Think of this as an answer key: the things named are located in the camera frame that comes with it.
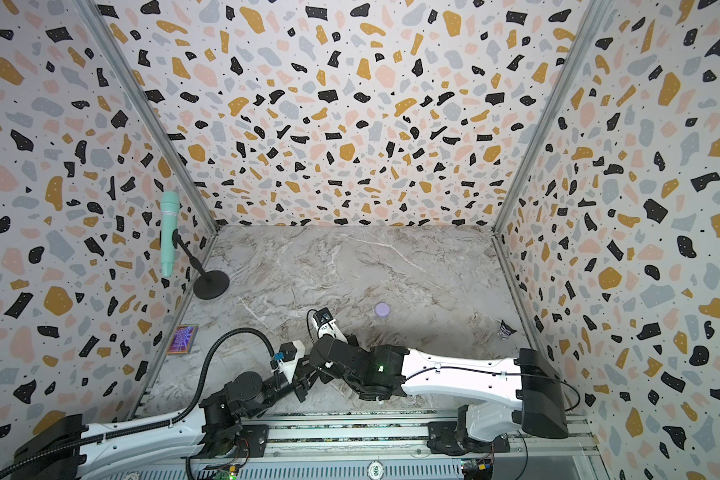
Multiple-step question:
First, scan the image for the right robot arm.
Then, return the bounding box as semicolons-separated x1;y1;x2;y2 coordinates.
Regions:
309;335;569;442

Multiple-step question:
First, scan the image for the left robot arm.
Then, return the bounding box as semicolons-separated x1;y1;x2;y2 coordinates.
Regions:
6;358;318;479

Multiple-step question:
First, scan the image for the purple earbud charging case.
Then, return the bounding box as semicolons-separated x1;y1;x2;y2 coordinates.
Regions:
374;302;391;318

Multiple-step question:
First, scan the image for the colourful card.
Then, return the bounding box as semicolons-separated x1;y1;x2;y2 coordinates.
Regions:
168;325;198;355

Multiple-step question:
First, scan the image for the black microphone stand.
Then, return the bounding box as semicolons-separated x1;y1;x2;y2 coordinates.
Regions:
172;230;230;300

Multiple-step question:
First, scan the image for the small dark wrapper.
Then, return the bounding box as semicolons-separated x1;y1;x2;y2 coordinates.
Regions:
499;320;517;339

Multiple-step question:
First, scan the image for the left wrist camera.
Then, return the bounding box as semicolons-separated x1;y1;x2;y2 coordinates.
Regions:
273;340;306;383

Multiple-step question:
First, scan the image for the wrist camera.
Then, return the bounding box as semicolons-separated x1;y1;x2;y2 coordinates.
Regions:
273;340;306;383
312;308;345;341

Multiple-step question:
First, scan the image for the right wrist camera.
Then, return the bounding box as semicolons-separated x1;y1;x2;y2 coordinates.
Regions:
312;308;345;341

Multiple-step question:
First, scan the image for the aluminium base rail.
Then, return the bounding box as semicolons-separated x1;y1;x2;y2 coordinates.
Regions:
103;410;609;479

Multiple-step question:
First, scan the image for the black corrugated cable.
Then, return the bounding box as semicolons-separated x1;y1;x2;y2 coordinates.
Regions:
0;326;276;480

